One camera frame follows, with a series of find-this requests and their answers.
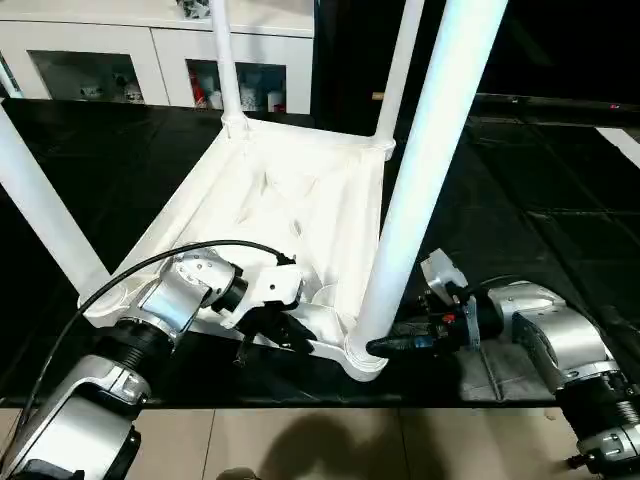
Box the white glass-door cabinet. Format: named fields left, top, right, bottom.
left=0, top=0, right=316, bottom=113

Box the black work mat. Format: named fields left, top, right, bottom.
left=0, top=95, right=640, bottom=406

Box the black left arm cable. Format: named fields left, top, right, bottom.
left=0, top=240, right=299, bottom=441

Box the small silver ornament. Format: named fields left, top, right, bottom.
left=178, top=0, right=213, bottom=21

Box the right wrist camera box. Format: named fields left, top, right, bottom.
left=420, top=250, right=467, bottom=301

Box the white plastic table leg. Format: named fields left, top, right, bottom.
left=350, top=0, right=509, bottom=373
left=372, top=0, right=426, bottom=151
left=208, top=0, right=248, bottom=136
left=0, top=105, right=111, bottom=301

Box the white plastic table top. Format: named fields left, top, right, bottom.
left=80, top=118, right=401, bottom=383

